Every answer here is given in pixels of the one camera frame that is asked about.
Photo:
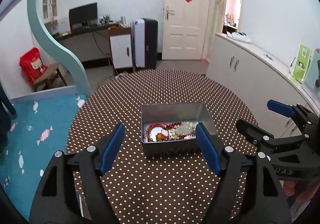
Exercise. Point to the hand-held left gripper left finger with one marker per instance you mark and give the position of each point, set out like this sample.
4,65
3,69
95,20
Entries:
112,149

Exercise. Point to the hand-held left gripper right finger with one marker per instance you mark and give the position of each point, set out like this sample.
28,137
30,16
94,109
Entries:
207,149

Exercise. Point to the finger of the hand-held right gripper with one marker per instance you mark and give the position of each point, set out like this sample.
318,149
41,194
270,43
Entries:
252,131
280,107

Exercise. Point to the white jade pendant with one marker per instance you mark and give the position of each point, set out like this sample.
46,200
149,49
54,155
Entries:
181,131

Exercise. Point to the metal tin box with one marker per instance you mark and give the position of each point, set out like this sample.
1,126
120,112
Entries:
172,111

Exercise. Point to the person's right hand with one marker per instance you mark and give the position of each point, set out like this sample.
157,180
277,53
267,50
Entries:
291,189

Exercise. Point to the long white counter cabinet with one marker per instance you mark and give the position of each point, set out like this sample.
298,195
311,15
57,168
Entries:
250,71

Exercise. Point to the green and white box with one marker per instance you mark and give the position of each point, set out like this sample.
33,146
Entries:
301,64

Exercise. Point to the brown polka dot tablecloth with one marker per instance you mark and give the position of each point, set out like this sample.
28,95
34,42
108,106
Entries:
150,189

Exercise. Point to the blue candy print blanket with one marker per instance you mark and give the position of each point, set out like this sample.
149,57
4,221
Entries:
37,119

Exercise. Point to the white plastic bag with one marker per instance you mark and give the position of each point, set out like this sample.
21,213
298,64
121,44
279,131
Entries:
238,37

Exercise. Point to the wooden chair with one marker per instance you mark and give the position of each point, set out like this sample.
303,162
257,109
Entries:
52,74

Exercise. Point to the small white cabinet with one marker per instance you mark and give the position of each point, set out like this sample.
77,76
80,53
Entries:
120,51

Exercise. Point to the row of small figurines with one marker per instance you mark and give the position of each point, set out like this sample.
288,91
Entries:
230,19

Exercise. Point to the dark wooden desk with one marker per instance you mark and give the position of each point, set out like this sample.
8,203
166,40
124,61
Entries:
80,44

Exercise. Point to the dark cloth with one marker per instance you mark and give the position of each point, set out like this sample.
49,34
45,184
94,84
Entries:
6,119

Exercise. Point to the black and white suitcase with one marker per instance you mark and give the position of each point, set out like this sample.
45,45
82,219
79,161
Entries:
145,41

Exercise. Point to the red cartoon cushion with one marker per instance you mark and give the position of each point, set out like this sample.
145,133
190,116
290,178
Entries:
32,66

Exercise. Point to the white panel door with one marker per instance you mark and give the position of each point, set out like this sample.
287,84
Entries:
185,26

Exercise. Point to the black computer monitor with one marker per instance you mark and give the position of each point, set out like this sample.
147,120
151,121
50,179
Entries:
83,14

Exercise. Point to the white glass door cabinet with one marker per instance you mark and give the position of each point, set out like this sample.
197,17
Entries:
49,9

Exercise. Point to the white bed rail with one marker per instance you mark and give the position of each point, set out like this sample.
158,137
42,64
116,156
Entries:
42,94

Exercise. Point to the teal curved bed frame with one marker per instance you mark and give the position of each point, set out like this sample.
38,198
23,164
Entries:
65,56

